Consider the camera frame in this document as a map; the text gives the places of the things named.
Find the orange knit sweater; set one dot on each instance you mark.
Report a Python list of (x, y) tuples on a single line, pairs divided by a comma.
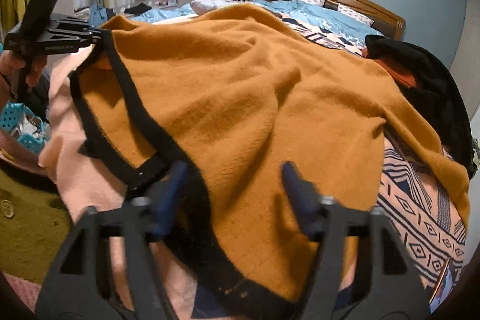
[(240, 124)]

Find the smartphone with lit screen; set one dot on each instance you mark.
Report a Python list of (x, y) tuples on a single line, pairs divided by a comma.
[(443, 286)]

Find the person's left hand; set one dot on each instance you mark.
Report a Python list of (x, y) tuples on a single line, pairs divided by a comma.
[(10, 62)]

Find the patterned pink navy blanket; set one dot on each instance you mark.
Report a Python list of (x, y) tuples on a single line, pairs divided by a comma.
[(420, 207)]

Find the turquoise plastic basket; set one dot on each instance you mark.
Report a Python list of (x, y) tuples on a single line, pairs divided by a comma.
[(29, 130)]

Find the light blue duvet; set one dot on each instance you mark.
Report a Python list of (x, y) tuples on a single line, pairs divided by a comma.
[(322, 17)]

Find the pink knit sweater sleeve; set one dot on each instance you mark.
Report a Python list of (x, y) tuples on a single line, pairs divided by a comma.
[(12, 152)]

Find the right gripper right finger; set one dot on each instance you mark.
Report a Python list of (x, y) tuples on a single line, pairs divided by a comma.
[(386, 284)]

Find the right patterned pillow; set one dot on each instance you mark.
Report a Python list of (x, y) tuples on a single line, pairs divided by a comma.
[(355, 15)]

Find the black and rust garment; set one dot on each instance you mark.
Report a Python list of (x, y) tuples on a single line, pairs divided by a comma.
[(430, 88)]

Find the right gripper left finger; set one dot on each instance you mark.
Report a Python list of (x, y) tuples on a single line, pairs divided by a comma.
[(80, 281)]

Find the white pillow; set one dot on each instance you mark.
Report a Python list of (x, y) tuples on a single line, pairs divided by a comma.
[(201, 7)]

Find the olive green buttoned cardigan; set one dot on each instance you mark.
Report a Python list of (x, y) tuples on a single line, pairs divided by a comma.
[(34, 223)]

